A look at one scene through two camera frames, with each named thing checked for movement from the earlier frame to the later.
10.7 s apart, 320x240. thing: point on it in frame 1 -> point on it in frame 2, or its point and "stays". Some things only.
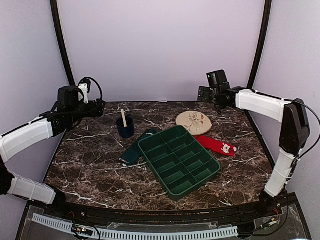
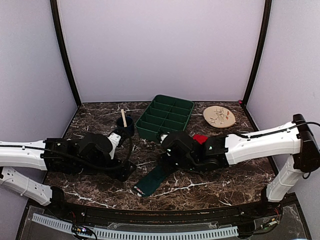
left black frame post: [57, 19] stays
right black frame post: [261, 43] stays
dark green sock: [132, 153] -> [148, 185]
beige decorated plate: [198, 123] -> [218, 117]
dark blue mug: [128, 132] stays
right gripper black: [206, 98] -> [164, 154]
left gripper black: [93, 113] -> [125, 172]
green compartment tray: [181, 162] -> [163, 114]
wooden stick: [124, 120] stays
